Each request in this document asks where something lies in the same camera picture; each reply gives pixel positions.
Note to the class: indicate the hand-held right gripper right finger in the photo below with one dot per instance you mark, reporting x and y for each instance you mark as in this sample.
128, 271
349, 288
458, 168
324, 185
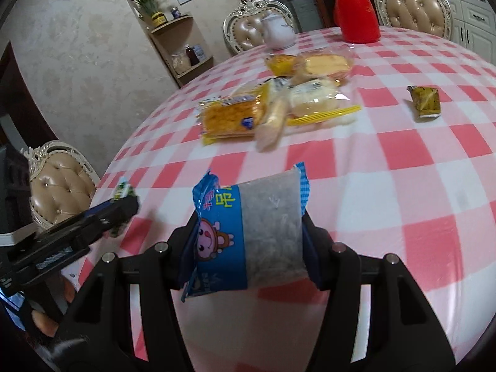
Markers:
321, 255

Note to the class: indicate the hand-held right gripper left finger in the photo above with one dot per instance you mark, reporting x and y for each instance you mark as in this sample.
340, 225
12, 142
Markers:
176, 252

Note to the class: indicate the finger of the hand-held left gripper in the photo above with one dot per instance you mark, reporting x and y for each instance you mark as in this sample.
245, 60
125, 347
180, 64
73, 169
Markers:
116, 211

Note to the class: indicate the small green white snack packet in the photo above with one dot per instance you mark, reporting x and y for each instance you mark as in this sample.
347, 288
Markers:
124, 188

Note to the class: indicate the blue cartoon snack packet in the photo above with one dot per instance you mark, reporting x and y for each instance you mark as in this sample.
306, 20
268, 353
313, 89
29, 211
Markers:
267, 224

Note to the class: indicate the person's left hand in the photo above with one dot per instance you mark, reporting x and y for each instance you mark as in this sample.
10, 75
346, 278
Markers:
44, 323

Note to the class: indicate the beige tufted dining chair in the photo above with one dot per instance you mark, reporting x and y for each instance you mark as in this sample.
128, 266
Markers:
414, 6
246, 31
62, 190

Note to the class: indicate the pink checked tablecloth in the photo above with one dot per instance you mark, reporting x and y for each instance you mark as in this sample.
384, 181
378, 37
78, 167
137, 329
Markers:
387, 201

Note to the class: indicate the long pale bread packet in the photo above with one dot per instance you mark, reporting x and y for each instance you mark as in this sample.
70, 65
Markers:
271, 128

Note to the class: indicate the large yellow floss cake packet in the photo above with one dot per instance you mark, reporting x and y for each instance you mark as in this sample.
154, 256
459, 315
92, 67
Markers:
232, 116

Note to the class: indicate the dark wooden door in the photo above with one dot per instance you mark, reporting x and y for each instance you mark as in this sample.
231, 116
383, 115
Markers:
15, 97

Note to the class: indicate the white cake packet yellow edge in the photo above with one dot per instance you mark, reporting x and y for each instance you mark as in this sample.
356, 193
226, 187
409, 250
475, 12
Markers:
314, 99

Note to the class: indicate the clear jar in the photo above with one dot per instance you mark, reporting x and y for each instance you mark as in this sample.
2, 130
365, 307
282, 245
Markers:
180, 64

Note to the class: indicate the dark brown bottle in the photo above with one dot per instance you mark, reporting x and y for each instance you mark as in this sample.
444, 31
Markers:
191, 56

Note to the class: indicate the small white blue box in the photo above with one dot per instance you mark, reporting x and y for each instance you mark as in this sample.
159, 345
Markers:
199, 52

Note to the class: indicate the wooden corner shelf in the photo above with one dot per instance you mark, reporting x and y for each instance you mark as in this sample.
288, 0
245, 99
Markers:
170, 35

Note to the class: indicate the small olive green packet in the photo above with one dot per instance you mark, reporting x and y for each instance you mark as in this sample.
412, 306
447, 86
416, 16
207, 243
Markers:
425, 100

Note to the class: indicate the clear sponge bread packet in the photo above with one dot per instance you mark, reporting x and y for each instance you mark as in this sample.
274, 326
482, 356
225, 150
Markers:
325, 66

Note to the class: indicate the small yellow cake packet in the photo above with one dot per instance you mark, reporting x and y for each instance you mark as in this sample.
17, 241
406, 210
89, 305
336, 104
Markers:
281, 64

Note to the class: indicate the yellow flower vase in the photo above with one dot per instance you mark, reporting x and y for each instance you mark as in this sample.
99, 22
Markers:
159, 19

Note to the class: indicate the small blue jar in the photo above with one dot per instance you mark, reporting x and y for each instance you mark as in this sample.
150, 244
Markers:
175, 12

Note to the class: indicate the white teapot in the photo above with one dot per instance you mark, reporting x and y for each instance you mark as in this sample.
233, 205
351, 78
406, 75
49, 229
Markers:
277, 33

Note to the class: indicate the red thermos jug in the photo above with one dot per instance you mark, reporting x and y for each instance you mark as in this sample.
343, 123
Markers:
356, 15

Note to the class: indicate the white cabinet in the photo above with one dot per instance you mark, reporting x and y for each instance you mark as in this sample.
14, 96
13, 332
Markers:
472, 7

